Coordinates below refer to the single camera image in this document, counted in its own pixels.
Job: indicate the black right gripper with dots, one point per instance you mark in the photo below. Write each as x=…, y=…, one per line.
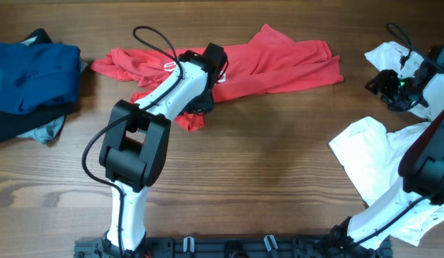
x=381, y=87

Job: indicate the white crumpled garment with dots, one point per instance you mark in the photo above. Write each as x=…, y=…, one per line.
x=371, y=156

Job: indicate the blue folded garment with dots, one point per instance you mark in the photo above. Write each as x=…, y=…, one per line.
x=38, y=75

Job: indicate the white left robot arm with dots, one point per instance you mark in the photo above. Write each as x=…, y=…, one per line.
x=135, y=145

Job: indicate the red printed t-shirt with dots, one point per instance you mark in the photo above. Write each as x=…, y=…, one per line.
x=269, y=63

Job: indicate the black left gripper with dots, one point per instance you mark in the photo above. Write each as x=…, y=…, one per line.
x=201, y=105

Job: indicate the black folded garment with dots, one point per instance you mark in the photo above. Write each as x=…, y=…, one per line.
x=38, y=36

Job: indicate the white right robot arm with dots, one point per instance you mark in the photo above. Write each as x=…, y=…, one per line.
x=399, y=175

